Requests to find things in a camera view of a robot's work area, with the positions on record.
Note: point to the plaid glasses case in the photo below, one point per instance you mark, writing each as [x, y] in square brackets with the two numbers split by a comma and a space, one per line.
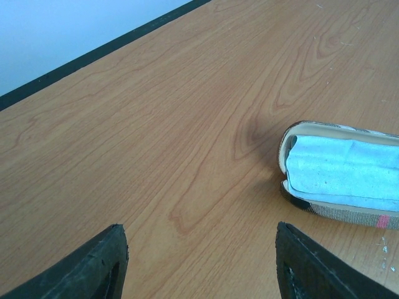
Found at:
[356, 215]

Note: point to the light blue cleaning cloth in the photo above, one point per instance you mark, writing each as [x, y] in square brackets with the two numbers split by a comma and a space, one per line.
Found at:
[346, 172]

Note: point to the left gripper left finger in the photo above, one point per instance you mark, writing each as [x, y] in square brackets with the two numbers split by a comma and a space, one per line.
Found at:
[97, 269]

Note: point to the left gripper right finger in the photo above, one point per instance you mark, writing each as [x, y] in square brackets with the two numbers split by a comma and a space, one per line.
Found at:
[305, 269]

